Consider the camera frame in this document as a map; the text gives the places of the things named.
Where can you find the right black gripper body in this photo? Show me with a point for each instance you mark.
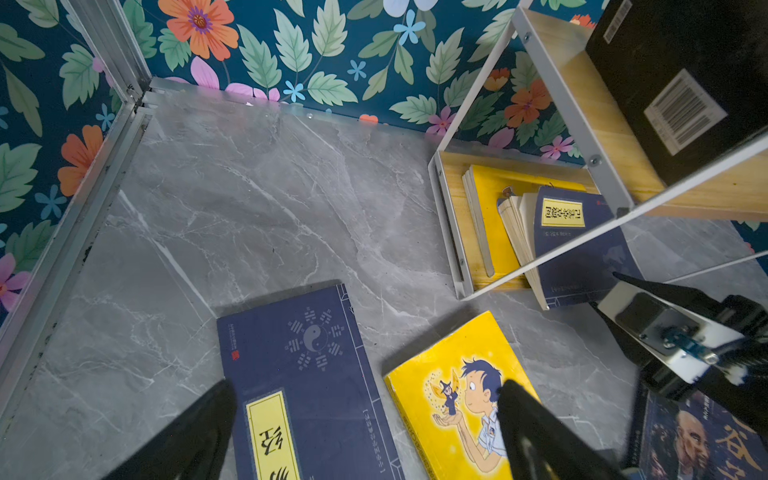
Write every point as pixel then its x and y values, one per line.
pixel 738 382

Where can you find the dark portrait book right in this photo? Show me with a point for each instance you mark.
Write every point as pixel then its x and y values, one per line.
pixel 693 439

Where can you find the yellow book on lower shelf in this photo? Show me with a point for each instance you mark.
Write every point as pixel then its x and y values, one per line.
pixel 484 187

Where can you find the black book leaning on shelf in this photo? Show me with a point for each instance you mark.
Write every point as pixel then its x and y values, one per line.
pixel 690 77

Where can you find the yellow cartoon cover book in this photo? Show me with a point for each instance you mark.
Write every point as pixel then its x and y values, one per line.
pixel 447 397

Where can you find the navy book yellow label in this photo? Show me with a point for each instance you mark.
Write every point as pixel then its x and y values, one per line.
pixel 537 223

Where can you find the navy book far left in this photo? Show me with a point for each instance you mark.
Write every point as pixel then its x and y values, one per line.
pixel 307 401

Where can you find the white wooden two-tier shelf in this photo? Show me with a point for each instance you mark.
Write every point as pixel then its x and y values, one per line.
pixel 732 188

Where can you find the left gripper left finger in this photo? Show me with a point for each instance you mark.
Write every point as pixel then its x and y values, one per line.
pixel 193 446

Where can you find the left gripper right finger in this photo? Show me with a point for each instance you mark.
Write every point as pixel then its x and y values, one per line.
pixel 539 446

